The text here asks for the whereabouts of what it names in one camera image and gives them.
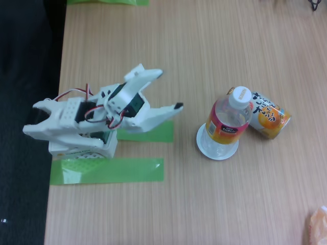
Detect short green tape strip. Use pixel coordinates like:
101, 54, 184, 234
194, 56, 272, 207
116, 120, 174, 143

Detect green plastic bag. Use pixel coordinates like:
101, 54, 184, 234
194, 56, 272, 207
66, 0, 149, 7

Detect clear plastic bottle orange label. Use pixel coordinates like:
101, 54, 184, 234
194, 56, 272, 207
197, 86, 253, 154

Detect black cable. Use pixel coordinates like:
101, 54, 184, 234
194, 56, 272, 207
308, 0, 322, 12

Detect orange juice bottle can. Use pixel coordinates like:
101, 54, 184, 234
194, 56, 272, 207
226, 87, 292, 140

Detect orange plastic bag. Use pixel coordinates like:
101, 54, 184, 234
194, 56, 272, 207
305, 205, 327, 245

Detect long green tape strip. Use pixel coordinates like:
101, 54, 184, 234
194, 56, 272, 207
50, 157, 165, 186

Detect white round plate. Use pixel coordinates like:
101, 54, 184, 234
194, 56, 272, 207
196, 124, 240, 161

